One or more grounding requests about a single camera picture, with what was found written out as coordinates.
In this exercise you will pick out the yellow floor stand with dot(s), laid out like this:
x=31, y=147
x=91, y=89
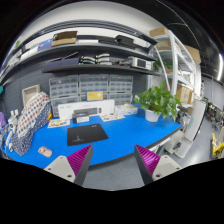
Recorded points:
x=218, y=144

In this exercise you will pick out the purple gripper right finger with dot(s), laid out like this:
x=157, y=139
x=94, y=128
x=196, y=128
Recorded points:
x=152, y=166

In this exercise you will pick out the yellow card sign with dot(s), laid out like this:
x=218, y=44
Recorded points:
x=94, y=95

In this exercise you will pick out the long white box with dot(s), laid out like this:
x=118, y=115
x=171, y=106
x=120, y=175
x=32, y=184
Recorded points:
x=103, y=107

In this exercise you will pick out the black mouse pad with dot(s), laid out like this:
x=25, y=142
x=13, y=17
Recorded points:
x=85, y=134

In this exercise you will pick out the pink computer mouse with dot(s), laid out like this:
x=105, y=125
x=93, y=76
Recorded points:
x=45, y=151

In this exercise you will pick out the black device on table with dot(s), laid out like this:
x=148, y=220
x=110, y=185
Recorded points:
x=83, y=115

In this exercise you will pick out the grey instrument on shelf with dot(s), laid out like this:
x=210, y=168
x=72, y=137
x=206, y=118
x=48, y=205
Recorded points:
x=140, y=63

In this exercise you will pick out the white metal shelving rack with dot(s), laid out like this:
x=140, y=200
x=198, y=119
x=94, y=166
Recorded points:
x=179, y=64

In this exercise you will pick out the white floor appliance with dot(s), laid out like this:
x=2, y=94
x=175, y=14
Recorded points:
x=180, y=142

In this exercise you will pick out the green potted plant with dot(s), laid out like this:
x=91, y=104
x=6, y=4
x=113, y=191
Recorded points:
x=157, y=101

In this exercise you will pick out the grey drawer organiser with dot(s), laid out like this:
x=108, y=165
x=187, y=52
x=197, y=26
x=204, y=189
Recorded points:
x=63, y=90
x=120, y=89
x=93, y=82

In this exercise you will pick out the grey drawer organiser middle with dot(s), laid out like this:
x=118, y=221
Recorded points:
x=93, y=82

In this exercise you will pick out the leaflet left on table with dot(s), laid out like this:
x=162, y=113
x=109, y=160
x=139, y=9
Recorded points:
x=58, y=123

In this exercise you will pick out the cardboard box top shelf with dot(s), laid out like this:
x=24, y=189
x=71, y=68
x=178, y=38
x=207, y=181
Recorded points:
x=67, y=37

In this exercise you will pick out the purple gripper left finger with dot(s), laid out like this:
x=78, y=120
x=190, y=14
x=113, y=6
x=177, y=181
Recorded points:
x=73, y=167

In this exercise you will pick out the cardboard box on rack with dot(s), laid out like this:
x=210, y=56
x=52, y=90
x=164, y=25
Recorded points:
x=184, y=94

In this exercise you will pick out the leaflet right on table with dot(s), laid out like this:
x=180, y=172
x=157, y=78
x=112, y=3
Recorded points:
x=111, y=117

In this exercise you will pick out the small white packet box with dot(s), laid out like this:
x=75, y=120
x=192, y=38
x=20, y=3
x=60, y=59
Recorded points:
x=126, y=109

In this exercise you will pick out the white framed box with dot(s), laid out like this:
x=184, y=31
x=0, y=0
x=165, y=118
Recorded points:
x=29, y=92

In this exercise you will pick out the leaflet on table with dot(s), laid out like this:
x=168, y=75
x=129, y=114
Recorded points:
x=111, y=117
x=58, y=123

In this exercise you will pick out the grey drawer organiser left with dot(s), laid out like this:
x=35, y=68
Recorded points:
x=63, y=90

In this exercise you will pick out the patterned fabric bag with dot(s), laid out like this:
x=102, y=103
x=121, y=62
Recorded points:
x=35, y=114

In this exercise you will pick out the grey drawer organiser right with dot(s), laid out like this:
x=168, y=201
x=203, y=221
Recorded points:
x=120, y=89

